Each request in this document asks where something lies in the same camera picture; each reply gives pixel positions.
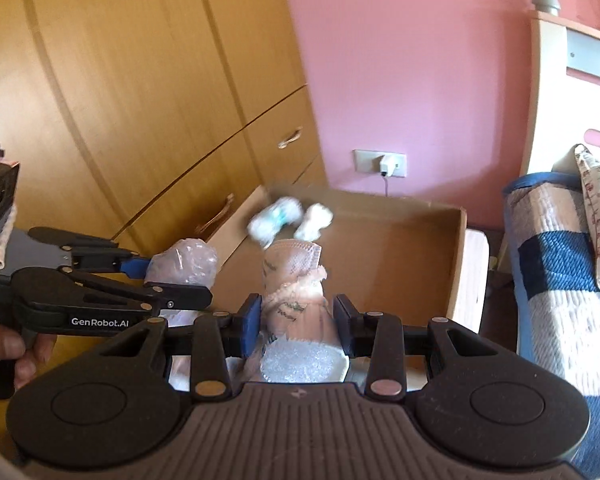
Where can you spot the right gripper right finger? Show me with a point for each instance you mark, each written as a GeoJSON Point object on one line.
{"type": "Point", "coordinates": [379, 337]}

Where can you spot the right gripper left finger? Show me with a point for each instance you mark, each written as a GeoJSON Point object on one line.
{"type": "Point", "coordinates": [217, 336]}

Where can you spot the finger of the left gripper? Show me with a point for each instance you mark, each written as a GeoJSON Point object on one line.
{"type": "Point", "coordinates": [70, 301]}
{"type": "Point", "coordinates": [88, 253]}

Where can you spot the white patterned sock roll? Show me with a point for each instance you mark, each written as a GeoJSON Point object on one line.
{"type": "Point", "coordinates": [298, 340]}

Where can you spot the clear plastic bundle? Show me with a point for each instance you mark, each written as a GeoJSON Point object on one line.
{"type": "Point", "coordinates": [189, 261]}

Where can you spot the person's left hand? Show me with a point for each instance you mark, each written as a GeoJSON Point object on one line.
{"type": "Point", "coordinates": [13, 348]}

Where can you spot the cardboard box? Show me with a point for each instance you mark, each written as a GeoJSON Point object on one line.
{"type": "Point", "coordinates": [396, 255]}

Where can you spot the white teal sock bundle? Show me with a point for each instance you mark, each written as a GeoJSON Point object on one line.
{"type": "Point", "coordinates": [266, 224]}

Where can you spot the small white sock bundle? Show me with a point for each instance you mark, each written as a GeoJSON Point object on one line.
{"type": "Point", "coordinates": [316, 218]}

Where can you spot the wooden wardrobe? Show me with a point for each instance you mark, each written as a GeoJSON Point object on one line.
{"type": "Point", "coordinates": [147, 121]}

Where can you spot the white plug charger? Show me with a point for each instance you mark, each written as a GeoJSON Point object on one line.
{"type": "Point", "coordinates": [387, 165]}

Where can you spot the blue white checked quilt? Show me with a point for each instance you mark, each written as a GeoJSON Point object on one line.
{"type": "Point", "coordinates": [553, 267]}

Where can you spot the cream bed headboard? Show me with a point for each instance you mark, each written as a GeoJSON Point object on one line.
{"type": "Point", "coordinates": [564, 108]}

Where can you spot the wall socket plate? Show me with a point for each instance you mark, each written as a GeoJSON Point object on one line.
{"type": "Point", "coordinates": [366, 162]}

